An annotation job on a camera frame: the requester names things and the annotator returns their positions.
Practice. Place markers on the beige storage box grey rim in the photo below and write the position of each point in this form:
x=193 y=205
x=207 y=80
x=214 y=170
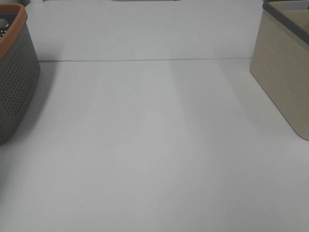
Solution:
x=280 y=62

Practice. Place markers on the grey basket with orange rim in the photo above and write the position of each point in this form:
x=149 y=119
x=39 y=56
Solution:
x=19 y=68

